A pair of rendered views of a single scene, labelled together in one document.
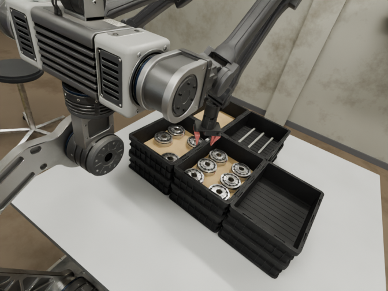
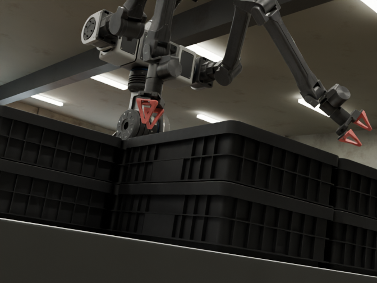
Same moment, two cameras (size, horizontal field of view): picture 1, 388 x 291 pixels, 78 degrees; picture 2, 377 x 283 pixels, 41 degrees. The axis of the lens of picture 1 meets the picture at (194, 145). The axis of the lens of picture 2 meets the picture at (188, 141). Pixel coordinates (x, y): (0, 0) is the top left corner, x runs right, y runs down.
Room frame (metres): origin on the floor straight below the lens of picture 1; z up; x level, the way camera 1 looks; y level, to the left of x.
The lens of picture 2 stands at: (1.65, -1.37, 0.70)
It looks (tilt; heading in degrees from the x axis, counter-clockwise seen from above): 12 degrees up; 117
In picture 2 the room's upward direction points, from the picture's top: 9 degrees clockwise
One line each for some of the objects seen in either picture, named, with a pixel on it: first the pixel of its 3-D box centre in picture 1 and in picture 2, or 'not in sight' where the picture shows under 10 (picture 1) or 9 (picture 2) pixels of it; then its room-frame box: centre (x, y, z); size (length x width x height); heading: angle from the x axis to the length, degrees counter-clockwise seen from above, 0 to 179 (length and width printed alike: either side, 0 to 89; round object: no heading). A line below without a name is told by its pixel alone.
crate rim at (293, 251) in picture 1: (279, 200); (35, 136); (0.73, -0.42, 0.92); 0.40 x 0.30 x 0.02; 151
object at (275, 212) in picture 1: (275, 207); (31, 155); (0.73, -0.42, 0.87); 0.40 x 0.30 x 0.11; 151
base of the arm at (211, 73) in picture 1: (197, 76); (113, 26); (0.56, 0.03, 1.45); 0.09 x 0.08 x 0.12; 66
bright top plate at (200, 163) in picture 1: (206, 164); not in sight; (0.91, -0.09, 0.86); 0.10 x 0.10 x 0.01
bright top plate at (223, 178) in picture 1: (230, 180); not in sight; (0.84, -0.21, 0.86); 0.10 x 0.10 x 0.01
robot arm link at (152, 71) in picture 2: (212, 108); (157, 73); (0.82, -0.04, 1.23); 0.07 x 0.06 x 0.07; 156
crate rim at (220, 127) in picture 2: (257, 133); (225, 152); (1.23, -0.35, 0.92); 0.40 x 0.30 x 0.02; 151
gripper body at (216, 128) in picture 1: (209, 121); (152, 91); (0.82, -0.04, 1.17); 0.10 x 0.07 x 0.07; 104
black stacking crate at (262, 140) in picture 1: (254, 140); (222, 174); (1.23, -0.35, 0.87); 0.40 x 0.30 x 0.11; 151
